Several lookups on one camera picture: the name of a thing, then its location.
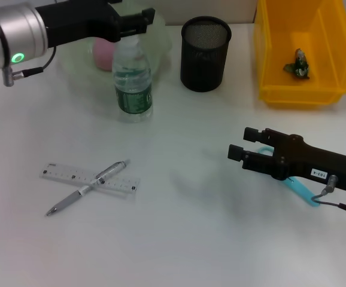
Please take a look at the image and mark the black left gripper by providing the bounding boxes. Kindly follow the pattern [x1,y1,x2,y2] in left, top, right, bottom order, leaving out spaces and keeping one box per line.
[37,0,156,48]

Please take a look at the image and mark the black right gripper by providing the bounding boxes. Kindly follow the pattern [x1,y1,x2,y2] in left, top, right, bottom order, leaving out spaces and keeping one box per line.
[226,127,346,192]

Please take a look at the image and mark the pink toy peach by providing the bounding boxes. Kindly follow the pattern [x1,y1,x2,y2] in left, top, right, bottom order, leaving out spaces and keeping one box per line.
[93,38,116,72]

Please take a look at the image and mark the green label water bottle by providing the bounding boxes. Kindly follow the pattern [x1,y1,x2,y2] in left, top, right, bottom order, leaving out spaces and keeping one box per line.
[111,34,154,123]

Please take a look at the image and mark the green plastic wrapper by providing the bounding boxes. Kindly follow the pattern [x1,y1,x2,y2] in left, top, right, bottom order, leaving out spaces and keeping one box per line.
[283,49,311,80]

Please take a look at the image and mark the translucent green fruit plate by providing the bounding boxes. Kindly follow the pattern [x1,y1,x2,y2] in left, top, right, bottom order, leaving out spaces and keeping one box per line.
[54,13,174,90]

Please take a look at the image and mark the blue plastic scissors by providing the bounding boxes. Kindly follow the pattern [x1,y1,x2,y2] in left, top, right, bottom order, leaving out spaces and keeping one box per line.
[252,146,322,207]

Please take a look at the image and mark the black mesh pen holder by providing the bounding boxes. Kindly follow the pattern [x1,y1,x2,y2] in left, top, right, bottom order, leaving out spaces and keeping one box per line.
[180,16,232,93]

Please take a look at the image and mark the transparent plastic ruler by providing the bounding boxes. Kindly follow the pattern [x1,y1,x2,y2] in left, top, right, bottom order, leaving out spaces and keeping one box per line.
[40,163,141,194]

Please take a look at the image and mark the silver ballpoint pen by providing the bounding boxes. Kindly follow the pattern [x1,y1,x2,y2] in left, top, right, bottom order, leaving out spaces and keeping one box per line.
[45,158,131,217]

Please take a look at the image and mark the yellow plastic storage bin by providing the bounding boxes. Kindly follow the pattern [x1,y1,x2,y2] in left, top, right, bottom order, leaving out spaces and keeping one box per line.
[253,0,346,109]

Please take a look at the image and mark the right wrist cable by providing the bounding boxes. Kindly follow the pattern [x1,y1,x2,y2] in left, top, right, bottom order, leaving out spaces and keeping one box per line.
[310,175,346,218]

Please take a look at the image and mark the wrist cable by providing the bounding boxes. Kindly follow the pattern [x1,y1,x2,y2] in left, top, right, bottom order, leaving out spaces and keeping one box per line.
[310,175,346,218]
[2,46,57,88]

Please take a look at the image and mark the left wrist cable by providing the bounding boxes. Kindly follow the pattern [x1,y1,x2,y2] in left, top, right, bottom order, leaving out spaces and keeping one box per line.
[2,46,57,88]

